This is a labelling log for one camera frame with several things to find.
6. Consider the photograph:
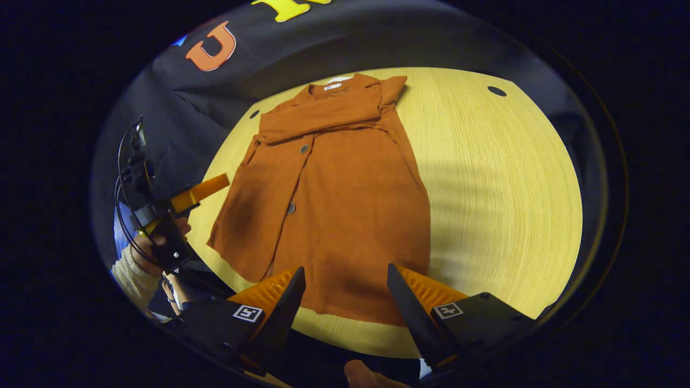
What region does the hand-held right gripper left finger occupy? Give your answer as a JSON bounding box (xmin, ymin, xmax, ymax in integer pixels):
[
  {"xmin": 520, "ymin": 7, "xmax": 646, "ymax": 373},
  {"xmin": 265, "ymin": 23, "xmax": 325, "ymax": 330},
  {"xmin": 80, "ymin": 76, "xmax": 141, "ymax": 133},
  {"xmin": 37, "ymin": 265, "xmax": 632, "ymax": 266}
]
[{"xmin": 170, "ymin": 266, "xmax": 307, "ymax": 377}]

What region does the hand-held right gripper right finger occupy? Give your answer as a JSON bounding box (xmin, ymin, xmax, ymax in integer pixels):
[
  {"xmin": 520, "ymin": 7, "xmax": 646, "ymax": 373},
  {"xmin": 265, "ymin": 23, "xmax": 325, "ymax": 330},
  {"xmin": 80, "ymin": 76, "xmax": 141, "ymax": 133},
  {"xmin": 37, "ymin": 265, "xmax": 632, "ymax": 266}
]
[{"xmin": 387, "ymin": 263, "xmax": 538, "ymax": 373}]

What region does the rust orange knit cardigan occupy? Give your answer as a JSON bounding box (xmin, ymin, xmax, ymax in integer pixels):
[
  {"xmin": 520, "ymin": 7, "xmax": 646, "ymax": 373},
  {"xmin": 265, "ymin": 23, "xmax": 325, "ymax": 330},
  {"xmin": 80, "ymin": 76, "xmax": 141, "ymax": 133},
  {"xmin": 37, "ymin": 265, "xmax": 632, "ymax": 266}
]
[{"xmin": 206, "ymin": 73, "xmax": 432, "ymax": 328}]

